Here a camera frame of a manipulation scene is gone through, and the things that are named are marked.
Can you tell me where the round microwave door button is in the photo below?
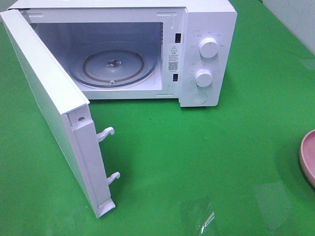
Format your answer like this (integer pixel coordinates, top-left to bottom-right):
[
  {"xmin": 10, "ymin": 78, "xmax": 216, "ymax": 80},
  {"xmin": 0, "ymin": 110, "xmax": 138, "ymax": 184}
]
[{"xmin": 193, "ymin": 92, "xmax": 207, "ymax": 104}]

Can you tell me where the white microwave knob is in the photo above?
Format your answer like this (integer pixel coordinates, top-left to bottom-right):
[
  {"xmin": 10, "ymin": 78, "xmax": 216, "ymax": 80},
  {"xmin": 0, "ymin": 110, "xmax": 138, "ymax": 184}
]
[
  {"xmin": 195, "ymin": 69, "xmax": 213, "ymax": 88},
  {"xmin": 199, "ymin": 36, "xmax": 219, "ymax": 59}
]

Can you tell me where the white microwave door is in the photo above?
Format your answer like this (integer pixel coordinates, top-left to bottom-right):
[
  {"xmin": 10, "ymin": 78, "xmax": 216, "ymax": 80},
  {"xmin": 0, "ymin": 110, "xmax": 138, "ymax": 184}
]
[{"xmin": 1, "ymin": 10, "xmax": 120, "ymax": 217}]

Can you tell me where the pink round plate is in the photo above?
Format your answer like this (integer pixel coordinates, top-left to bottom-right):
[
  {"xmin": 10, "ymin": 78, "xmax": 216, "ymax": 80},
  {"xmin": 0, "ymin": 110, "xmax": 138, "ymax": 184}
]
[{"xmin": 299, "ymin": 130, "xmax": 315, "ymax": 187}]

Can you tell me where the glass microwave turntable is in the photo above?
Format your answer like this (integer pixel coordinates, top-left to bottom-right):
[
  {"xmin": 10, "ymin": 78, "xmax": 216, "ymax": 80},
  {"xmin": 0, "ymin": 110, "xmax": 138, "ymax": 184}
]
[{"xmin": 69, "ymin": 50, "xmax": 157, "ymax": 88}]

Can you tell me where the white microwave oven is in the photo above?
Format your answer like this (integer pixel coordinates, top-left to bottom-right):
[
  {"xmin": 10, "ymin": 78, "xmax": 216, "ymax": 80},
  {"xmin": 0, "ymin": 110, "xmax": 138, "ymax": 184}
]
[{"xmin": 6, "ymin": 0, "xmax": 237, "ymax": 107}]

